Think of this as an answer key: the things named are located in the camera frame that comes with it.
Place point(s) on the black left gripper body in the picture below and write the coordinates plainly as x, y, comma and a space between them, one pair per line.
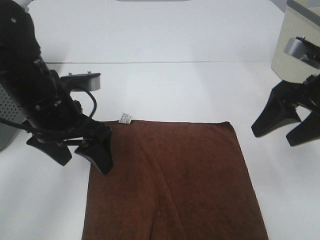
57, 118

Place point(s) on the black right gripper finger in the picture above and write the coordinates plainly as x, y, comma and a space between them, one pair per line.
306, 131
278, 112

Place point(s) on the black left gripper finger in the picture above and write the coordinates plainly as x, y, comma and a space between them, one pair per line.
97, 150
60, 154

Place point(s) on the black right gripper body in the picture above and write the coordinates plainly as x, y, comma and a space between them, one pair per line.
306, 94

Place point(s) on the brown towel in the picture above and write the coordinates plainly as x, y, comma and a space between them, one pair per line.
173, 181

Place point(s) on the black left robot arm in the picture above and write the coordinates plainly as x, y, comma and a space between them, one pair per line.
22, 69

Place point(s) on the grey perforated plastic basket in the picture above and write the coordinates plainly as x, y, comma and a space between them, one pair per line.
10, 112

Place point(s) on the beige storage box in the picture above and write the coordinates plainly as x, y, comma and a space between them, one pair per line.
292, 60

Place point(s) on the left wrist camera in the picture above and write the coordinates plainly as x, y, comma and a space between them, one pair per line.
86, 81

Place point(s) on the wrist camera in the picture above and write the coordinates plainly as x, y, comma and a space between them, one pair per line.
86, 81
303, 50

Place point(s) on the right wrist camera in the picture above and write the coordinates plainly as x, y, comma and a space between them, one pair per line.
303, 50

